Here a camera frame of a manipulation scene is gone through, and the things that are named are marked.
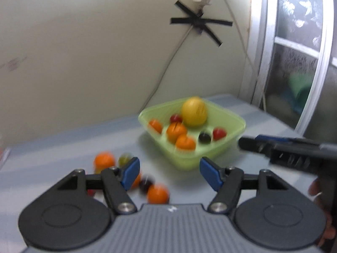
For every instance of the window frame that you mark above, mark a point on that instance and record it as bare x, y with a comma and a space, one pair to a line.
290, 68

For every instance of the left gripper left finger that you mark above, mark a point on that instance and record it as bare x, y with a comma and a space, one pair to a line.
79, 209

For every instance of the orange tangerine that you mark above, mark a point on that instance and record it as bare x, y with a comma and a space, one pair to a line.
175, 130

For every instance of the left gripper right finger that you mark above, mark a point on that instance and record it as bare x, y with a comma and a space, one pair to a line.
264, 208

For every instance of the person hand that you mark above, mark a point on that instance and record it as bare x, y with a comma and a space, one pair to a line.
315, 191

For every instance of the dark purple plum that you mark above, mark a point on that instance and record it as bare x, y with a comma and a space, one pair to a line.
204, 138

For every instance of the large yellow pomelo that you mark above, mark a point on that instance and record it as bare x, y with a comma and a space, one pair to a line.
194, 112

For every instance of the light green plastic basket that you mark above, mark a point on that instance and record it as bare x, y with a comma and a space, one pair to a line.
156, 120

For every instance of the red tomato in basket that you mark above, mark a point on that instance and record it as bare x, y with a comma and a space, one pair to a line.
219, 133

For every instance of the black tape cross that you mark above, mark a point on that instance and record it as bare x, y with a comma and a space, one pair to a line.
196, 20

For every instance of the green lime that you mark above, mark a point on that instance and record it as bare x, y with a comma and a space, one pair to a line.
124, 159

